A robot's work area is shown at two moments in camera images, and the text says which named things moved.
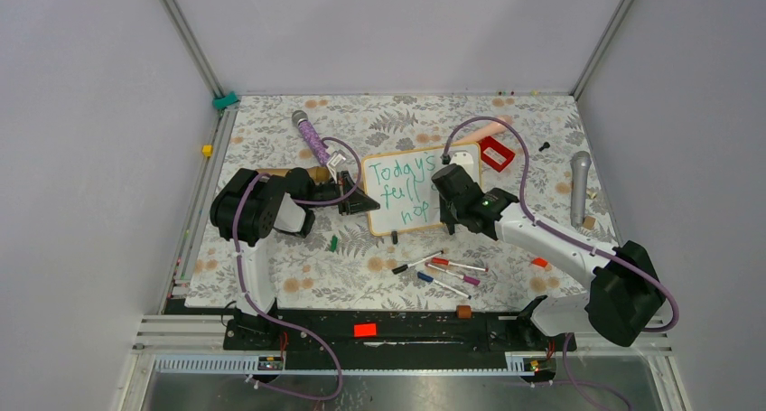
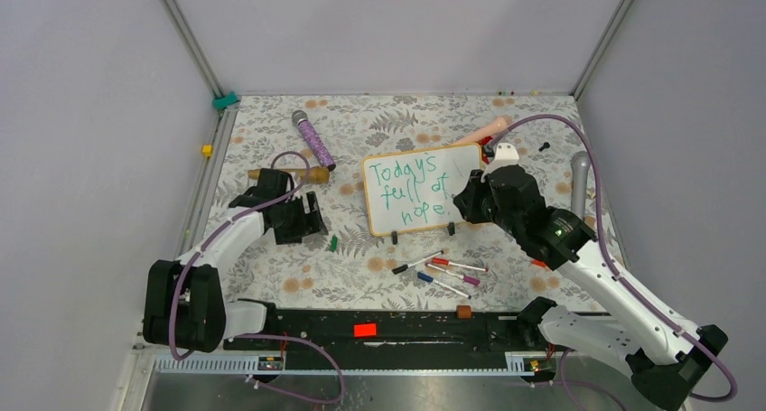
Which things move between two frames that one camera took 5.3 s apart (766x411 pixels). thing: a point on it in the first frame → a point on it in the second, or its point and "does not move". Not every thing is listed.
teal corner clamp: [221, 103] does not move
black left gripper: [358, 201] → [305, 226]
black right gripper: [445, 216] → [466, 201]
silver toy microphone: [580, 163] does not move
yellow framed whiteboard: [401, 183] does not move
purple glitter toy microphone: [301, 118] does not move
